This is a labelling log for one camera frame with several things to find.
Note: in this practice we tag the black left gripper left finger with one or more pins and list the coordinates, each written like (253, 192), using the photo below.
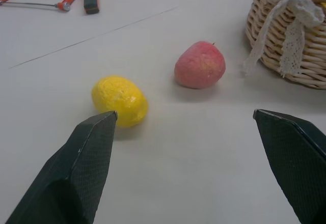
(79, 168)

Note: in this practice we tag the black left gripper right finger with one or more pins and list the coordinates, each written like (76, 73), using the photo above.
(293, 163)

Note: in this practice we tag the wicker basket with lace bow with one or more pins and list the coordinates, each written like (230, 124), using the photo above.
(313, 45)

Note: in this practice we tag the yellow lemon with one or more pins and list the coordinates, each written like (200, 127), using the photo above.
(119, 100)

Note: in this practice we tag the red apple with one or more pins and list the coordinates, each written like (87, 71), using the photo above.
(200, 66)

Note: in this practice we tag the white lace ribbon bow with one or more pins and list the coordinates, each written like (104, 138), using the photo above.
(293, 12)

